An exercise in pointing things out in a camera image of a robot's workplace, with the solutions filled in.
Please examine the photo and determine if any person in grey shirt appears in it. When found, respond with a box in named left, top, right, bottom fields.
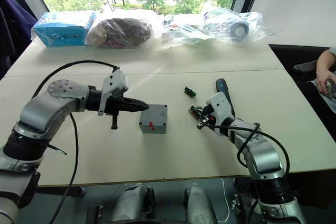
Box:
left=304, top=46, right=336, bottom=116

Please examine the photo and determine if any dark hanging jacket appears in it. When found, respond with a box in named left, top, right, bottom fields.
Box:
left=0, top=0, right=38, bottom=78

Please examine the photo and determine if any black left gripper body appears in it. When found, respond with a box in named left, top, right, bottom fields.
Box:
left=104, top=95, right=127, bottom=130

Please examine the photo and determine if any clear bag of small parts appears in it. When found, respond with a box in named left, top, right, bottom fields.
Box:
left=156, top=13, right=219, bottom=52

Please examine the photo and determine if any grey rounded housing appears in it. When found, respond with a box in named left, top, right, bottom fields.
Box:
left=110, top=183, right=156, bottom=224
left=183, top=183, right=219, bottom=224

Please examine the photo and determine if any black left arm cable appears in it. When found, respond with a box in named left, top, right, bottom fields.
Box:
left=30, top=60, right=120, bottom=224

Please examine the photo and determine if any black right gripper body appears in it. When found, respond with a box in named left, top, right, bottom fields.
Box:
left=196, top=104, right=220, bottom=131

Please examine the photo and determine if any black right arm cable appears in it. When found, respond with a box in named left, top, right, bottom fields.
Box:
left=206, top=122, right=291, bottom=180

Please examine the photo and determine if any black zip tie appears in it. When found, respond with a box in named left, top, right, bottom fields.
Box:
left=48, top=143, right=68, bottom=156

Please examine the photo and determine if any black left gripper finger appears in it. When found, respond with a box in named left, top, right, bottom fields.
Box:
left=123, top=104, right=148, bottom=113
left=123, top=98, right=150, bottom=109

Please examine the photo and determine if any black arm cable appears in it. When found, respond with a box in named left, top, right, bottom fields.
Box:
left=206, top=122, right=291, bottom=180
left=30, top=60, right=120, bottom=224

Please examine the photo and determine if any thin white cord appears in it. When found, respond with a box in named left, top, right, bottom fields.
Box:
left=217, top=177, right=232, bottom=224

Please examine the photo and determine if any black metal base bracket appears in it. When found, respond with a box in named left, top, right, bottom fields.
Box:
left=232, top=191, right=261, bottom=217

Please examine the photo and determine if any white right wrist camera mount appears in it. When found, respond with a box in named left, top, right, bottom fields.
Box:
left=204, top=92, right=235, bottom=137

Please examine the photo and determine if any person's hand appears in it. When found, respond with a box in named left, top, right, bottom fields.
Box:
left=316, top=65, right=336, bottom=94

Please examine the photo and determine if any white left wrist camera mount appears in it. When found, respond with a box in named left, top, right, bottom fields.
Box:
left=98, top=69, right=130, bottom=117

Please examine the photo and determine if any grey plastic junction box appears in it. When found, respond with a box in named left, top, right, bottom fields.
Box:
left=139, top=104, right=169, bottom=135

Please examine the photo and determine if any clear bag with round part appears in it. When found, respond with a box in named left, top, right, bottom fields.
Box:
left=200, top=7, right=274, bottom=44

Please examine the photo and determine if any blue carton in plastic bag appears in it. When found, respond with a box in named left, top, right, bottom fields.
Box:
left=30, top=10, right=98, bottom=48

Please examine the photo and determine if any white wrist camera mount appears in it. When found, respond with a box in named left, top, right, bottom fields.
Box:
left=204, top=92, right=235, bottom=137
left=98, top=69, right=130, bottom=117

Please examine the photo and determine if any brown stuff in plastic bag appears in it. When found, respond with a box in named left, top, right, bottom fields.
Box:
left=86, top=17, right=156, bottom=50

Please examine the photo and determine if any blue black electric screwdriver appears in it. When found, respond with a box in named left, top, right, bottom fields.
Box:
left=215, top=78, right=236, bottom=119

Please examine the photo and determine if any dark table frame bar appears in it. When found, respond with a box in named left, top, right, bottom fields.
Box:
left=36, top=185, right=86, bottom=199

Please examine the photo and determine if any round silver part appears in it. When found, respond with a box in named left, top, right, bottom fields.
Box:
left=228, top=22, right=250, bottom=42

